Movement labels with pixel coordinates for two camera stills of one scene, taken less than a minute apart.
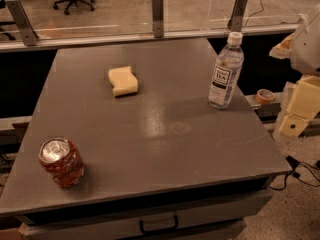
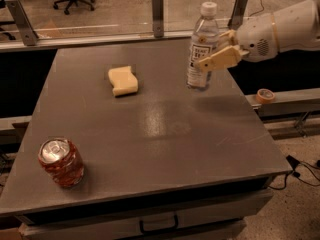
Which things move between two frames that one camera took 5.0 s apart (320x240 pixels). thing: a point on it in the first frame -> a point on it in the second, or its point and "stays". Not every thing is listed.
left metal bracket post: [30, 36] stays
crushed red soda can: [59, 157] stays
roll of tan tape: [264, 96] stays
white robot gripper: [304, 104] -> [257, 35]
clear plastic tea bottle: [227, 72] -> [204, 40]
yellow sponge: [123, 81] stays
